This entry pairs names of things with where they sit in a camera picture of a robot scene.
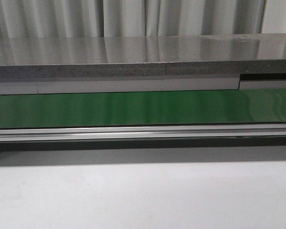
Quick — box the green conveyor belt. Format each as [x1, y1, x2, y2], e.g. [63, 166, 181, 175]
[0, 89, 286, 129]

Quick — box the white pleated curtain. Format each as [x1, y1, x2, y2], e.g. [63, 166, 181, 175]
[0, 0, 286, 38]

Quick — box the grey conveyor back rail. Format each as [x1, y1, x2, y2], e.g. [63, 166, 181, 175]
[0, 73, 286, 95]

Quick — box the aluminium conveyor front rail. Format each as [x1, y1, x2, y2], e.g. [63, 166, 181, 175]
[0, 123, 286, 142]

